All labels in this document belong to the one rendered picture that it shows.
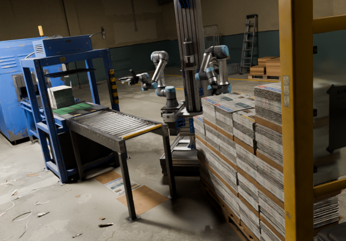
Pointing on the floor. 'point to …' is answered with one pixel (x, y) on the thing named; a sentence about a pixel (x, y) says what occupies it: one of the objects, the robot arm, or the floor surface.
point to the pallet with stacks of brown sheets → (266, 68)
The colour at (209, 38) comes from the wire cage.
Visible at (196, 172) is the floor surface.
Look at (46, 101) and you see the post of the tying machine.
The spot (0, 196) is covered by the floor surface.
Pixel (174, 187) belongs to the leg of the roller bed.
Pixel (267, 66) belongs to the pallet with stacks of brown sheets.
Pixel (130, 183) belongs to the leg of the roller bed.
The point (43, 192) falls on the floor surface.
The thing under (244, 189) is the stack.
